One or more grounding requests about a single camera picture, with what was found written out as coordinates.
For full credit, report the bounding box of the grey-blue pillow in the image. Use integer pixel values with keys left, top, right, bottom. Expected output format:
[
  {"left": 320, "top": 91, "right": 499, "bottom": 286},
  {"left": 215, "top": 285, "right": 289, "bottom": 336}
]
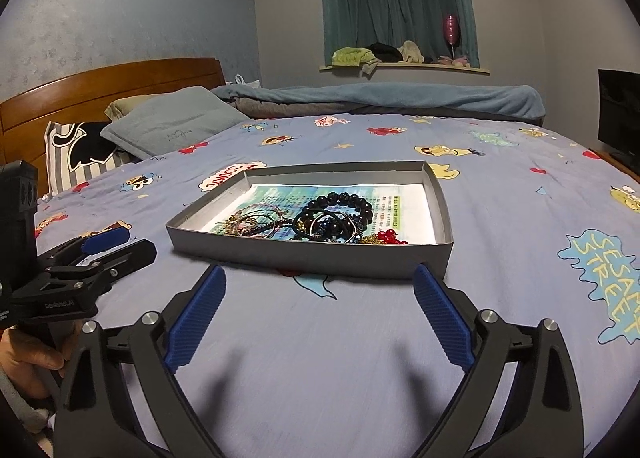
[{"left": 100, "top": 85, "right": 251, "bottom": 161}]

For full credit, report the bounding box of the green cloth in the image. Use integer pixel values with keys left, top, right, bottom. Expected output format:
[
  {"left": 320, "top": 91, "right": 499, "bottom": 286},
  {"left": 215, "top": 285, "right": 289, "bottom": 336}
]
[{"left": 332, "top": 47, "right": 381, "bottom": 76}]

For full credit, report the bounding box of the person's left hand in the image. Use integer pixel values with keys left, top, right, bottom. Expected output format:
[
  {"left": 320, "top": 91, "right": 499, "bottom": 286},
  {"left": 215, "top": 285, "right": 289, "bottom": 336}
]
[{"left": 0, "top": 320, "right": 83, "bottom": 399}]

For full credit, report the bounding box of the large silver bangle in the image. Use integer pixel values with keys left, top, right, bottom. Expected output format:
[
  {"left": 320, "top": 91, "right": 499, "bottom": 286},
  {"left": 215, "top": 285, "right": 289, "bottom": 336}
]
[{"left": 309, "top": 215, "right": 363, "bottom": 245}]

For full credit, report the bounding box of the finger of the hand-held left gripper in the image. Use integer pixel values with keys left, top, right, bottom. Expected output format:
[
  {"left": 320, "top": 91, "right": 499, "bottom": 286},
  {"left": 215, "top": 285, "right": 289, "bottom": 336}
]
[
  {"left": 37, "top": 229, "right": 131, "bottom": 272},
  {"left": 45, "top": 238, "right": 157, "bottom": 296}
]

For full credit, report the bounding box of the beige cloth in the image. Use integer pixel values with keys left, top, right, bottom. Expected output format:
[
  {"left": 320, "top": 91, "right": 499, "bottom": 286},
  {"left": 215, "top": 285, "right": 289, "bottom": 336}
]
[{"left": 397, "top": 40, "right": 426, "bottom": 64}]

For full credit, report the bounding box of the blue cartoon printed bedsheet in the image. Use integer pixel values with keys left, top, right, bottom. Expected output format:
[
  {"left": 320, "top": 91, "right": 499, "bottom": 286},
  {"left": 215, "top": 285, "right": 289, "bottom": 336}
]
[{"left": 30, "top": 113, "right": 640, "bottom": 458}]

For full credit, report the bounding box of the pink braided cord bracelet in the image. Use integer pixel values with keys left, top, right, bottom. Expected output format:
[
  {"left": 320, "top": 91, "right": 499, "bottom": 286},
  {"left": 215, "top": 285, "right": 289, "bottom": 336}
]
[{"left": 234, "top": 202, "right": 288, "bottom": 239}]

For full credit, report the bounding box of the black hair tie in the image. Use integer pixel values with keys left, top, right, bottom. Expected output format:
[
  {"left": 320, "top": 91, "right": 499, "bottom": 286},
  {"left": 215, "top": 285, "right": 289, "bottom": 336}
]
[{"left": 291, "top": 209, "right": 351, "bottom": 241}]

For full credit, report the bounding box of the grey cardboard box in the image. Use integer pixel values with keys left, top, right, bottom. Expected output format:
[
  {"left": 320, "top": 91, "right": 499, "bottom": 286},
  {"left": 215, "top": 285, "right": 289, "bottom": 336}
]
[{"left": 165, "top": 160, "right": 455, "bottom": 281}]

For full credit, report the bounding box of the large black bead bracelet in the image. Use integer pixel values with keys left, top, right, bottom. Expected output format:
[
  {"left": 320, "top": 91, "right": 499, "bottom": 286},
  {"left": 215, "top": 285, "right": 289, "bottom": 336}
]
[{"left": 300, "top": 193, "right": 373, "bottom": 239}]

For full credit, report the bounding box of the teal curtain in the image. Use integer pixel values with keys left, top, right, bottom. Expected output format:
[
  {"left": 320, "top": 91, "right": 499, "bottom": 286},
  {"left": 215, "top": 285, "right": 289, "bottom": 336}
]
[{"left": 317, "top": 0, "right": 481, "bottom": 69}]

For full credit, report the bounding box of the gold chain bracelet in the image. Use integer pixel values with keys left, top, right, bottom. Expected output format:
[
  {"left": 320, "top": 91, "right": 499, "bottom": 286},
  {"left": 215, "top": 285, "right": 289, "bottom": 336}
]
[{"left": 215, "top": 219, "right": 246, "bottom": 238}]

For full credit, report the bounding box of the blue blanket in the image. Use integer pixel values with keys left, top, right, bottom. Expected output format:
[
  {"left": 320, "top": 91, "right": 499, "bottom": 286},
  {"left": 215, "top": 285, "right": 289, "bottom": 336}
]
[{"left": 210, "top": 82, "right": 547, "bottom": 126}]

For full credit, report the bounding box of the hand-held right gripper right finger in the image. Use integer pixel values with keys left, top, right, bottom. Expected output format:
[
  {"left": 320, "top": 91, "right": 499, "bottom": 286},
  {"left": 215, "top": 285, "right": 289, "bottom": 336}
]
[{"left": 412, "top": 264, "right": 587, "bottom": 458}]

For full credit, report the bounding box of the wooden television stand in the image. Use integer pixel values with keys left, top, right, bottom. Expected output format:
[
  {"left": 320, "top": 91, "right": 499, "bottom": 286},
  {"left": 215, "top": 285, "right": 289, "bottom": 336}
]
[{"left": 590, "top": 148, "right": 640, "bottom": 184}]

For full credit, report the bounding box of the wooden headboard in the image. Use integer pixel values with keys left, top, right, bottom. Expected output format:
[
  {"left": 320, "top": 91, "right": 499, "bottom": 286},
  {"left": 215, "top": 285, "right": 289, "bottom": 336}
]
[{"left": 0, "top": 58, "right": 227, "bottom": 184}]

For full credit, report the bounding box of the dark purple bead bracelet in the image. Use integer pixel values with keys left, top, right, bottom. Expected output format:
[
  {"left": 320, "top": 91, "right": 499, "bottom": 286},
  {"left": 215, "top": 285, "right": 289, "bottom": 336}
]
[{"left": 239, "top": 219, "right": 297, "bottom": 239}]

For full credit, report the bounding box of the grey blanket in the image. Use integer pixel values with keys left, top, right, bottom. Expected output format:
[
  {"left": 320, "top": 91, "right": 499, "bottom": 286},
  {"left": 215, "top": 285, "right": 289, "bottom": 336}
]
[{"left": 232, "top": 97, "right": 361, "bottom": 120}]

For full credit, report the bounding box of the pink balloon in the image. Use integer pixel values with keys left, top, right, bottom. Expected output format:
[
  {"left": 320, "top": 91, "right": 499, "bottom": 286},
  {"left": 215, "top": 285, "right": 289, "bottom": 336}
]
[{"left": 441, "top": 14, "right": 462, "bottom": 59}]

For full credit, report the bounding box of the dark blue bead bracelet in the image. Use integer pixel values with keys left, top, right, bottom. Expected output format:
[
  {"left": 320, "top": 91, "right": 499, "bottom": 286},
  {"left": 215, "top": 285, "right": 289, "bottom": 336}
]
[{"left": 317, "top": 218, "right": 353, "bottom": 241}]

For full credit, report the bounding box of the black television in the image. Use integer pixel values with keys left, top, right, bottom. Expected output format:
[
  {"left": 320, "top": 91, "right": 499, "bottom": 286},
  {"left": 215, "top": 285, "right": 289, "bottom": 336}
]
[{"left": 597, "top": 68, "right": 640, "bottom": 169}]

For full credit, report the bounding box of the striped black white pillow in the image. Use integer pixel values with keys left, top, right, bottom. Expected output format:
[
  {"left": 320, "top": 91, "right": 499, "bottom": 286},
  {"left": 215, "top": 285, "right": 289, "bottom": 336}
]
[{"left": 45, "top": 120, "right": 132, "bottom": 196}]

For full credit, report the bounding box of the printed paper sheet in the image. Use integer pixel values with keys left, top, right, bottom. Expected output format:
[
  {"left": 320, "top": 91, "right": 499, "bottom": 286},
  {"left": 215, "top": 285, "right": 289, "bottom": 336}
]
[{"left": 197, "top": 183, "right": 436, "bottom": 245}]

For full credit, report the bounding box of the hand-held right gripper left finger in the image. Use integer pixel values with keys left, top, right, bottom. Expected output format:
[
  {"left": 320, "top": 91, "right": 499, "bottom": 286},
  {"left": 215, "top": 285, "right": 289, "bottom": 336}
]
[{"left": 54, "top": 264, "right": 228, "bottom": 458}]

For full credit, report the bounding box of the beige pillow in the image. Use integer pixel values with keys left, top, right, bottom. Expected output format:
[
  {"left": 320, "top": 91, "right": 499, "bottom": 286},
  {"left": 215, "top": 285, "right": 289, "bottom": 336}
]
[{"left": 104, "top": 94, "right": 166, "bottom": 121}]

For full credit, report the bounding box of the black cloth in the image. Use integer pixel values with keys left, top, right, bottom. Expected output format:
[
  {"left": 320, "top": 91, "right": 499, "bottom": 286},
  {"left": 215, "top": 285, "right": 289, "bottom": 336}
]
[{"left": 367, "top": 42, "right": 406, "bottom": 64}]

